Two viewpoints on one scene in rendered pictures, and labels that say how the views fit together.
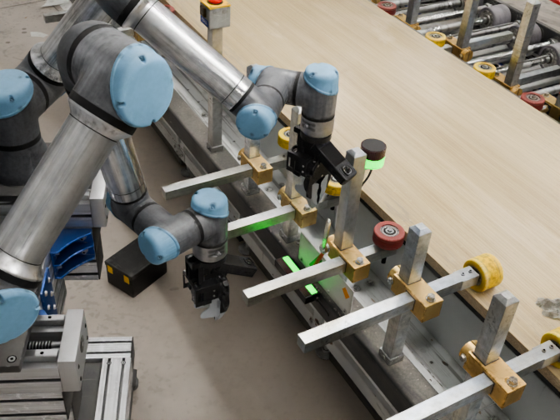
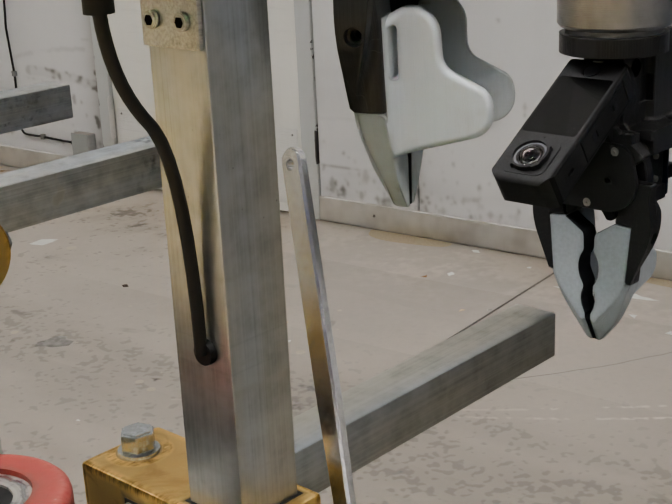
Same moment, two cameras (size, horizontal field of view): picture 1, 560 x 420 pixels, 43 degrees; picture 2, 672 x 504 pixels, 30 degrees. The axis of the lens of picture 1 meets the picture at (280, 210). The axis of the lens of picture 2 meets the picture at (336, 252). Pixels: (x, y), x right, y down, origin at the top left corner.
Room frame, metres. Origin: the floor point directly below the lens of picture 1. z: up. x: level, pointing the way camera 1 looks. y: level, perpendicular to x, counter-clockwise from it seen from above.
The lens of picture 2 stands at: (1.89, -0.25, 1.16)
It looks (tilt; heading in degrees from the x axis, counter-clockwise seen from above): 18 degrees down; 165
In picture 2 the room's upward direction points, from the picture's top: 3 degrees counter-clockwise
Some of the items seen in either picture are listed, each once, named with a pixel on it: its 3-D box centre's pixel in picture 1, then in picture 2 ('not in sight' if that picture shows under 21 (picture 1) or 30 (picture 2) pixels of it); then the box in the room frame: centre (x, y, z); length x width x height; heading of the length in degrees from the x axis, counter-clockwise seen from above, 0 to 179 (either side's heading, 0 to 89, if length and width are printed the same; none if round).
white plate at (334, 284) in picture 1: (323, 273); not in sight; (1.39, -0.13, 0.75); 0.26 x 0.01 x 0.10; 32
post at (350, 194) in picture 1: (345, 229); (236, 398); (1.38, -0.17, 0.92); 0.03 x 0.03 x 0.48; 32
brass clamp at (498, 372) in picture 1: (490, 372); not in sight; (0.94, -0.44, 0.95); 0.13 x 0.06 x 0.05; 32
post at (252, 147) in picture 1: (252, 137); not in sight; (1.81, 0.10, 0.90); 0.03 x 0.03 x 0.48; 32
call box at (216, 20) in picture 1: (215, 13); not in sight; (2.03, 0.24, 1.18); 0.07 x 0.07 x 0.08; 32
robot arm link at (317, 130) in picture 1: (316, 123); not in sight; (1.37, -0.07, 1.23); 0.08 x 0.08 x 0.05
